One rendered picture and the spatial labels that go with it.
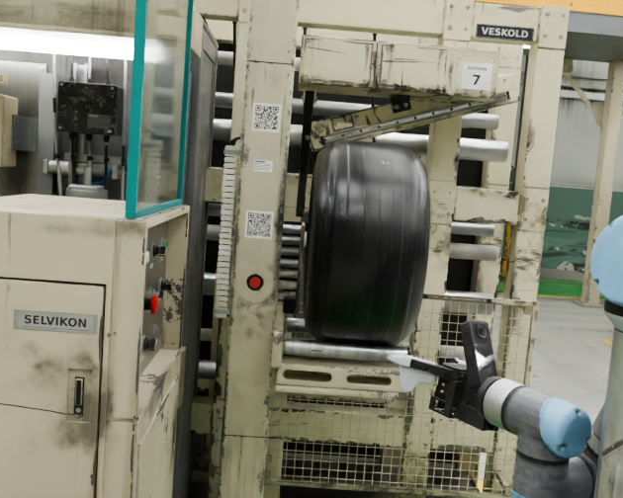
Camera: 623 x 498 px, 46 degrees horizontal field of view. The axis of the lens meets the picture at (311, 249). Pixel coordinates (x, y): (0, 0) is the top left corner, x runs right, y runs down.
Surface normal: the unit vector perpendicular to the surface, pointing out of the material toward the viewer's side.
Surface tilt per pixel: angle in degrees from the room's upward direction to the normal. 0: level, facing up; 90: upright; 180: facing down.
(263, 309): 90
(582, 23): 90
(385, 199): 61
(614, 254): 82
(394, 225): 74
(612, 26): 90
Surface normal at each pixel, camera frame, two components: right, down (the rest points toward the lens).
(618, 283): -0.84, -0.14
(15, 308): 0.02, 0.11
